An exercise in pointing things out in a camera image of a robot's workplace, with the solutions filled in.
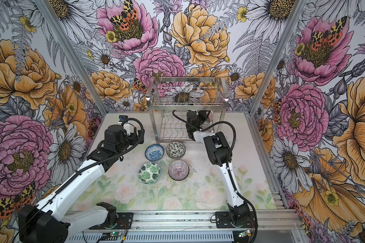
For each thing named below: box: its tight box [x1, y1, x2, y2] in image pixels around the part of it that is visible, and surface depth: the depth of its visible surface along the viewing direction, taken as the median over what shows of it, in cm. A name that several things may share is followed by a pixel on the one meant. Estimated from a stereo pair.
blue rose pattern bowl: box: [144, 143, 165, 162], surface depth 99 cm
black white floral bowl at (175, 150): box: [165, 140, 187, 159], surface depth 99 cm
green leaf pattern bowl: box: [137, 162, 162, 185], surface depth 88 cm
